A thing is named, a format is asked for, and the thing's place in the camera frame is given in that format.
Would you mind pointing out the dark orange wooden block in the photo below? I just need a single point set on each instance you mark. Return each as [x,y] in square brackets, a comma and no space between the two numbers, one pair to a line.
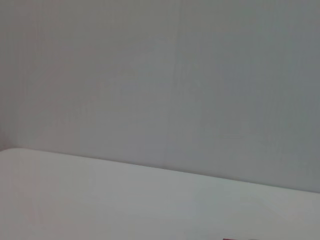
[237,239]

